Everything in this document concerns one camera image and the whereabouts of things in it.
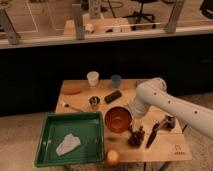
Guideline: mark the white crumpled cloth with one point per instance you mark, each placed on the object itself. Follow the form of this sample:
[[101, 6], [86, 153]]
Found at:
[[69, 143]]

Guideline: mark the black handled knife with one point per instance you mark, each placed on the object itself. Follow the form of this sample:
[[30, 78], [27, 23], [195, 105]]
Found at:
[[152, 135]]

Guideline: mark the bunch of dark grapes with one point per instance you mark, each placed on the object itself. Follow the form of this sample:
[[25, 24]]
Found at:
[[136, 137]]

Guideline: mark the small metal cup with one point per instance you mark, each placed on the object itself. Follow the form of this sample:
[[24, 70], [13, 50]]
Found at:
[[94, 102]]

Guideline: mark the black office chair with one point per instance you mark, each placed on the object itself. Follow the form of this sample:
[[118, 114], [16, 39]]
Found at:
[[139, 15]]

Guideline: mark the black rectangular block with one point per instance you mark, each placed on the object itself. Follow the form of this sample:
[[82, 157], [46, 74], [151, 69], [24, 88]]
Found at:
[[113, 96]]

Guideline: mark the blue sponge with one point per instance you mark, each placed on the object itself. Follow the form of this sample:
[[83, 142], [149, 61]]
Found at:
[[138, 82]]

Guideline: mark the blue cup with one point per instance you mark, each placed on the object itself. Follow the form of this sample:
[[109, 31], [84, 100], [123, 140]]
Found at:
[[115, 81]]

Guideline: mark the orange-brown bowl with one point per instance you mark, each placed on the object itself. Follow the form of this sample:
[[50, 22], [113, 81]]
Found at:
[[118, 119]]

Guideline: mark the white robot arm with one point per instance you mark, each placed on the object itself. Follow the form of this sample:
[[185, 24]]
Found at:
[[154, 92]]

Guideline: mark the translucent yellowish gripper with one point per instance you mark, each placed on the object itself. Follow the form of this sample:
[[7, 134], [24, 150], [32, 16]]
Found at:
[[136, 123]]

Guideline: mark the yellow orange cup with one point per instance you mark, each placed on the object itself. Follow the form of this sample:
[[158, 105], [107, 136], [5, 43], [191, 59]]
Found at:
[[112, 157]]

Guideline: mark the green plastic tray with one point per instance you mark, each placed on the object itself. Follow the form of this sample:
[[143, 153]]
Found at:
[[88, 126]]

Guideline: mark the dark metal clamp tool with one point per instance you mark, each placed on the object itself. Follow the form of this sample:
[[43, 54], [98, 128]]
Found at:
[[168, 123]]

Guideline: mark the white paper cup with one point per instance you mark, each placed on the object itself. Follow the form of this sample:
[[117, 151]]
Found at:
[[93, 78]]

